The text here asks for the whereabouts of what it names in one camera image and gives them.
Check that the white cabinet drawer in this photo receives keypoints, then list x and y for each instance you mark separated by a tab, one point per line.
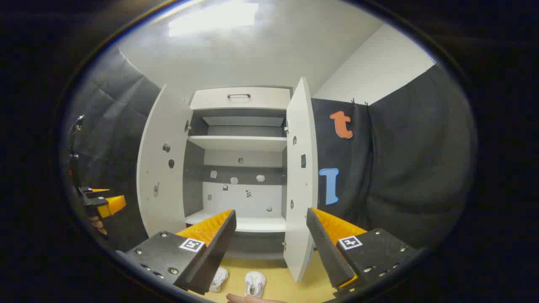
210	101

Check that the black backdrop cloth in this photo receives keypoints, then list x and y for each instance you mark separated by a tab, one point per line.
400	168

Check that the white cabinet door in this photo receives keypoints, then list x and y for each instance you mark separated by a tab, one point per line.
301	189
151	168

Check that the white cabinet shelf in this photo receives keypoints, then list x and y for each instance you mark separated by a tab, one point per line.
252	225
236	143

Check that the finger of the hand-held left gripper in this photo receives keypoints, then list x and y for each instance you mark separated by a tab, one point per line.
111	205
94	190

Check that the white shoe cabinet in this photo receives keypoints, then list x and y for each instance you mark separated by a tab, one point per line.
242	198

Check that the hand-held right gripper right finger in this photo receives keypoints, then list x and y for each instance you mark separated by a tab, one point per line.
326	248

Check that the white striped shoe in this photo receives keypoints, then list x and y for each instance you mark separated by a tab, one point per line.
220	277
254	283

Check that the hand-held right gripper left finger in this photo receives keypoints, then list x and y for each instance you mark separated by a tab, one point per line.
214	256

